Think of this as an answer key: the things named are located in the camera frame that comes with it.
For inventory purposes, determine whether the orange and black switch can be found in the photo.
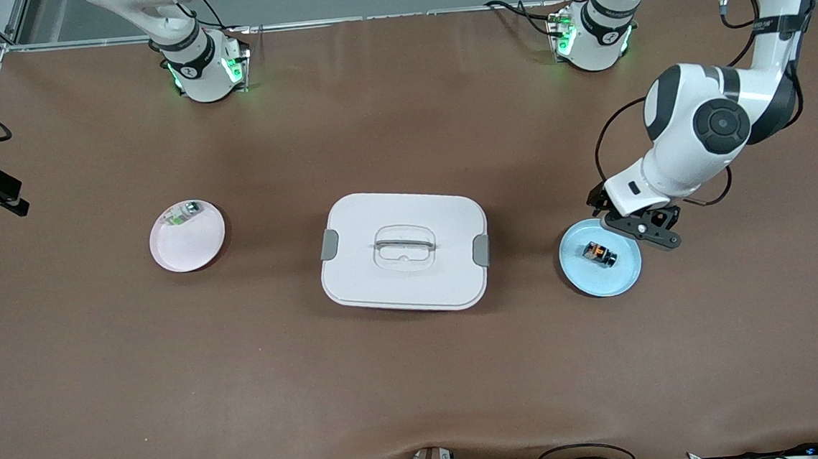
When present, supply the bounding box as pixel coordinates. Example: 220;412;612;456
582;239;619;270

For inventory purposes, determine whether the green and clear switch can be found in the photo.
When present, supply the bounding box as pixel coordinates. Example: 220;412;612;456
164;200;205;228

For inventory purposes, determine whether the black right base cable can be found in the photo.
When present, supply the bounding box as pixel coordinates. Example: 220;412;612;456
173;0;242;37

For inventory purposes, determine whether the grey box latch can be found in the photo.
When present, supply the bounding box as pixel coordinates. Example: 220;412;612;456
471;233;492;269
318;228;341;262

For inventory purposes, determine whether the white lidded storage box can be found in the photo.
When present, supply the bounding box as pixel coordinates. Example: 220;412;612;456
315;184;495;320

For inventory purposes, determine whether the silver table edge rail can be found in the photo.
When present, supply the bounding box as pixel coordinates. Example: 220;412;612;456
4;0;725;55

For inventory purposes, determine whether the brown table mat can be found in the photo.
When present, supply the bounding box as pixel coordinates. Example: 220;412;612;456
0;0;818;459

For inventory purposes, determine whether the black left base cable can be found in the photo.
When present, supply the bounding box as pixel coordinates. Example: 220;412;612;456
484;0;563;42

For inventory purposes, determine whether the black base cable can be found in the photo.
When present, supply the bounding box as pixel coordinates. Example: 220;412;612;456
484;0;563;42
173;0;242;37

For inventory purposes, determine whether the pink round plate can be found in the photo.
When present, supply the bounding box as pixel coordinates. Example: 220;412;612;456
146;197;230;276

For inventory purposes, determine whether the light blue round plate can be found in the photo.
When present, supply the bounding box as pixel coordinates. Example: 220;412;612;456
557;215;646;301

